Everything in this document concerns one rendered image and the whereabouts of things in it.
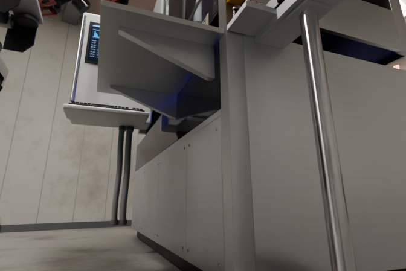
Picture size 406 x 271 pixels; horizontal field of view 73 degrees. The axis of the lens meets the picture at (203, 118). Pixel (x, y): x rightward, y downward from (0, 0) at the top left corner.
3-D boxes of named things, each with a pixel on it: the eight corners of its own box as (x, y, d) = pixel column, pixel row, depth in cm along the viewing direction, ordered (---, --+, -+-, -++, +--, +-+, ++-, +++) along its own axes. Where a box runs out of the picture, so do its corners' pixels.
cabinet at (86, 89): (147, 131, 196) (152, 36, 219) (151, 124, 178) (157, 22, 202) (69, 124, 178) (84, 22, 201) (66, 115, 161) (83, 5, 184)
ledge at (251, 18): (262, 38, 97) (261, 34, 97) (285, 16, 85) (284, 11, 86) (226, 30, 92) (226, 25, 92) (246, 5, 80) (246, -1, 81)
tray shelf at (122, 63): (184, 103, 159) (185, 99, 159) (244, 38, 96) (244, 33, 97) (96, 92, 142) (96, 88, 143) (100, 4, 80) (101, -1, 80)
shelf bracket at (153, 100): (174, 119, 145) (175, 96, 148) (176, 117, 142) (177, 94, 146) (107, 111, 133) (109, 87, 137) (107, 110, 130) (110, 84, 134)
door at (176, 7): (165, 66, 189) (168, -4, 206) (186, 28, 147) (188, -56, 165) (165, 66, 189) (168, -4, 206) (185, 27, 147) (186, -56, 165)
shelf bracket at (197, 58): (211, 81, 100) (211, 50, 104) (215, 78, 97) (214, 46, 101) (115, 65, 88) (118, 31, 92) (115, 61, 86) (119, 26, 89)
